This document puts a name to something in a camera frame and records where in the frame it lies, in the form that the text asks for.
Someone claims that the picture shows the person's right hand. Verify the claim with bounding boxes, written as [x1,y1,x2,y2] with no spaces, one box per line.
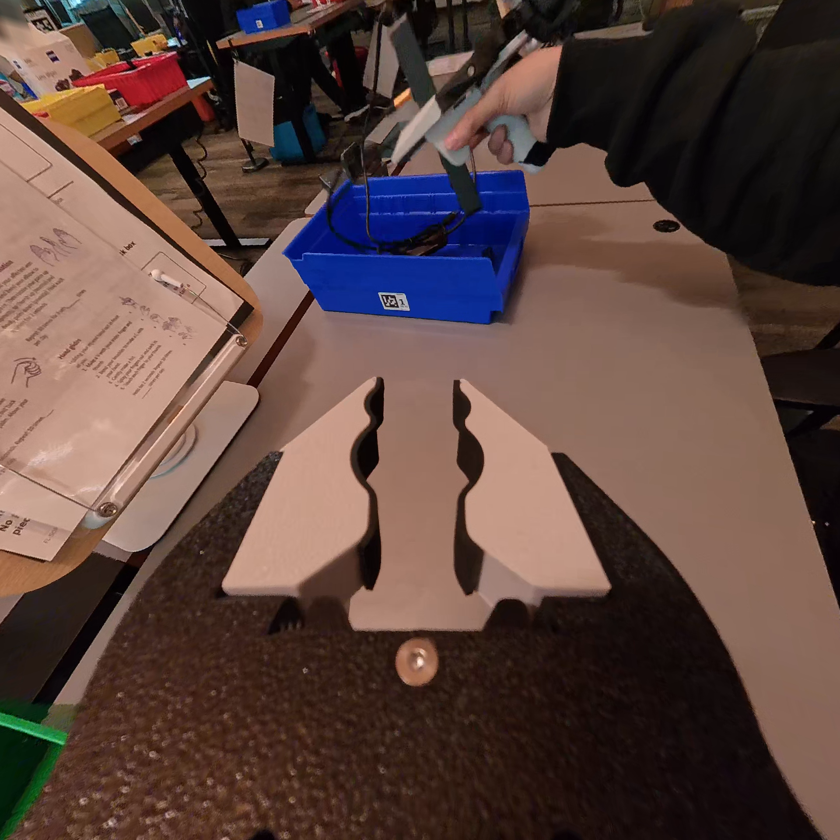
[445,46,565,166]

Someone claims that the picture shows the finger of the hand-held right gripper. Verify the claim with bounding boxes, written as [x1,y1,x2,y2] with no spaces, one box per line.
[390,92,460,166]

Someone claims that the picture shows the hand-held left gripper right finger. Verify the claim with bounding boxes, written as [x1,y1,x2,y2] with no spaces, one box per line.
[451,378,613,609]

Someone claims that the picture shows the wooden document stand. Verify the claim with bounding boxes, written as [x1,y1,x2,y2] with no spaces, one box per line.
[0,88,265,599]

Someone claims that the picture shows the red plastic bin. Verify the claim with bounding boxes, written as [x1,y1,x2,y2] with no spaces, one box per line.
[71,51,189,107]

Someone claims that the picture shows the blue storage box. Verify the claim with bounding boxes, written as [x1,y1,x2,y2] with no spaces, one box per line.
[271,118,328,164]

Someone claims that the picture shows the green plastic bin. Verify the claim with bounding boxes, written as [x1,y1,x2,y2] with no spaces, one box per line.
[0,699,70,840]

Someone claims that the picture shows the printed instruction sheets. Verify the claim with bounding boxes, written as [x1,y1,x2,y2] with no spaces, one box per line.
[0,125,231,562]

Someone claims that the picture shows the person's right forearm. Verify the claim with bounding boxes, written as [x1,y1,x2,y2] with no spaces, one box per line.
[546,0,840,286]

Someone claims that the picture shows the white cardboard box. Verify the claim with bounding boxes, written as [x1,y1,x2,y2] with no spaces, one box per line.
[0,29,89,99]

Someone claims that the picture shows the hanging white paper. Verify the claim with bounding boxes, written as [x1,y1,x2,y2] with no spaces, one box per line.
[364,20,403,101]
[233,59,277,148]

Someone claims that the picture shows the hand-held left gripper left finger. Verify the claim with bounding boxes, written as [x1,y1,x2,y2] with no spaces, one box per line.
[220,377,387,602]

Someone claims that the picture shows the wooden desk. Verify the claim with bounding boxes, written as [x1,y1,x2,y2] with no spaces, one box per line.
[92,77,244,249]
[217,0,368,116]

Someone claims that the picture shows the thick black hub cable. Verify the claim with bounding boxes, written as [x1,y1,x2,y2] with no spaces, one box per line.
[325,192,475,258]

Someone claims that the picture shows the thin black usb cable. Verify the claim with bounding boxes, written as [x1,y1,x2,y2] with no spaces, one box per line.
[318,140,382,253]

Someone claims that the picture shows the yellow plastic bin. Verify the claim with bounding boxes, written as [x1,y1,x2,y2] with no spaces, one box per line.
[21,84,123,137]

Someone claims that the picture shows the blue plastic bin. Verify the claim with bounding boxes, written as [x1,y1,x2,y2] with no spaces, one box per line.
[235,0,293,35]
[282,171,531,326]

